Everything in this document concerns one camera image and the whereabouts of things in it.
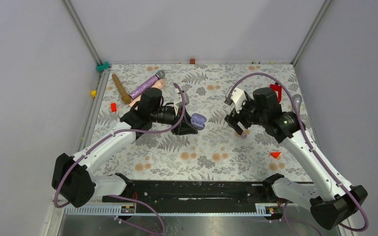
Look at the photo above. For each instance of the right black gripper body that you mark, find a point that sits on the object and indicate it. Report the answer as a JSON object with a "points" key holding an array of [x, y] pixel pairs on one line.
{"points": [[249, 114]]}

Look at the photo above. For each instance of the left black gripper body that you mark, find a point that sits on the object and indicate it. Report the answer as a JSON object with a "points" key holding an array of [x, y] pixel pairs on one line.
{"points": [[168, 115]]}

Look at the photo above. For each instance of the purple earbud case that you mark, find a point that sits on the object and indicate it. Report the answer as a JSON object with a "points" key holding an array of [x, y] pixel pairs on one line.
{"points": [[198, 121]]}

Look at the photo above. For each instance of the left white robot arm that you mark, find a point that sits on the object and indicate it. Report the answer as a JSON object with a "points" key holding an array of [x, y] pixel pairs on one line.
{"points": [[74, 178]]}

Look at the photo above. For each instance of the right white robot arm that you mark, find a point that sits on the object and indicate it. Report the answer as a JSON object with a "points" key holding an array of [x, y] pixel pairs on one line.
{"points": [[333, 198]]}

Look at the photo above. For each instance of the pink toy microphone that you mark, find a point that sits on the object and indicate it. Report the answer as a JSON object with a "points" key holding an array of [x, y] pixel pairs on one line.
{"points": [[159, 85]]}

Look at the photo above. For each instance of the red square box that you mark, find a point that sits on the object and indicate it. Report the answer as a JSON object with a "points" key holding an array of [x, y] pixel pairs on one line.
{"points": [[278, 89]]}

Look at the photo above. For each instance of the purple glitter toy microphone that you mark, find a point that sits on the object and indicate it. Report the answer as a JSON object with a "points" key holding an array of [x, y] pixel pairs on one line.
{"points": [[160, 74]]}

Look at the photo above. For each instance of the brown toy microphone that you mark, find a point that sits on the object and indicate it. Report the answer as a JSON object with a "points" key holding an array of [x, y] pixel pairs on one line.
{"points": [[125, 97]]}

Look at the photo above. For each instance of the silver toy microphone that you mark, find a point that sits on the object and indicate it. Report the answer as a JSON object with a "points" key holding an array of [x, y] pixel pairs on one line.
{"points": [[297, 102]]}

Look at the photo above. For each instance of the red triangle block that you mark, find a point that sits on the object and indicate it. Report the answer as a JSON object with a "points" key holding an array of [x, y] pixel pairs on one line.
{"points": [[275, 155]]}

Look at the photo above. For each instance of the red small block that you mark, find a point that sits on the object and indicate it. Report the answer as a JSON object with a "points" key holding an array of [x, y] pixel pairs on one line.
{"points": [[113, 107]]}

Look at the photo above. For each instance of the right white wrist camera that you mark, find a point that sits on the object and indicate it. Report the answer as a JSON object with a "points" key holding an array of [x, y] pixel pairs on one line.
{"points": [[237, 98]]}

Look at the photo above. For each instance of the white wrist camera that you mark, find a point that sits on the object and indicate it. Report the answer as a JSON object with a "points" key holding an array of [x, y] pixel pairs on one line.
{"points": [[177, 103], [237, 98]]}

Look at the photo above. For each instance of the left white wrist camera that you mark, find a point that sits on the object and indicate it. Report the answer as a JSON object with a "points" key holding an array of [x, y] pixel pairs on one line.
{"points": [[177, 103]]}

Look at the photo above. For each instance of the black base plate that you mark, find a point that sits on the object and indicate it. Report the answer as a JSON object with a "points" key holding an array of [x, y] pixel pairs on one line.
{"points": [[228, 197]]}

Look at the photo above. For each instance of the teal corner bracket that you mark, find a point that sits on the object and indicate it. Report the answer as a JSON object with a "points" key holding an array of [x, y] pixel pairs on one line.
{"points": [[102, 67]]}

